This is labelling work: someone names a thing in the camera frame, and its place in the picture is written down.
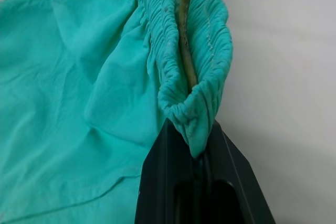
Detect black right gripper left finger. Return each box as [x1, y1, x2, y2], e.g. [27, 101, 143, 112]
[134, 118, 200, 224]

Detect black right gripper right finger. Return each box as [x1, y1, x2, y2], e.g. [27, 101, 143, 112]
[199, 118, 276, 224]

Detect teal green shorts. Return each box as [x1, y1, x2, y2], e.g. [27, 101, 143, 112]
[0, 0, 234, 224]

